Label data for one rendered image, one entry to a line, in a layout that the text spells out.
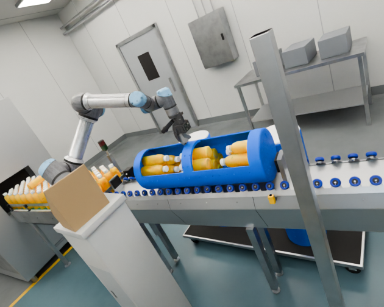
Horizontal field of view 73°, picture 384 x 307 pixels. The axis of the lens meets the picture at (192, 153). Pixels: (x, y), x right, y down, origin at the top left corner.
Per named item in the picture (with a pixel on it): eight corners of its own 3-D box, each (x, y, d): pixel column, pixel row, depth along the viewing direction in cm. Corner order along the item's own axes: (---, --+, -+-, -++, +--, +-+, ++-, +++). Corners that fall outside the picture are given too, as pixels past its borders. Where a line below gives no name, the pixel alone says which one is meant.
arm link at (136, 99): (61, 89, 141) (142, 86, 127) (75, 94, 151) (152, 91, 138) (60, 110, 141) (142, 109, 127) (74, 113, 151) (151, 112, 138)
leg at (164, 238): (178, 262, 246) (148, 213, 222) (173, 261, 250) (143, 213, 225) (180, 257, 251) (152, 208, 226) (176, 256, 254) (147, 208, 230)
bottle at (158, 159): (150, 164, 184) (170, 161, 173) (143, 167, 178) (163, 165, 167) (147, 155, 182) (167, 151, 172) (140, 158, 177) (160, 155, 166)
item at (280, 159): (288, 184, 134) (281, 159, 128) (280, 184, 136) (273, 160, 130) (291, 172, 141) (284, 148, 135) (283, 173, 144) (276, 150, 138)
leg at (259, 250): (279, 294, 182) (253, 230, 157) (271, 293, 185) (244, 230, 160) (281, 287, 186) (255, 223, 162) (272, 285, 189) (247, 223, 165)
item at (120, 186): (117, 194, 208) (110, 181, 204) (116, 194, 210) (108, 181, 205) (125, 186, 216) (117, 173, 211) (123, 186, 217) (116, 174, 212)
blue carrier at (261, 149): (271, 192, 130) (255, 145, 119) (146, 197, 179) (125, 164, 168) (280, 161, 151) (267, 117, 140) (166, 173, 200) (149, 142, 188)
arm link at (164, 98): (156, 90, 146) (169, 84, 144) (164, 108, 150) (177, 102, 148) (153, 94, 139) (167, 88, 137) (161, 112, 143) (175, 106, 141)
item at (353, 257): (366, 282, 166) (362, 267, 161) (188, 245, 261) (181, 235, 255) (369, 223, 201) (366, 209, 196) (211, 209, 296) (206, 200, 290)
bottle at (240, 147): (261, 151, 130) (228, 155, 141) (266, 150, 136) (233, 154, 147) (259, 137, 130) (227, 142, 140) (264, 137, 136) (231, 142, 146)
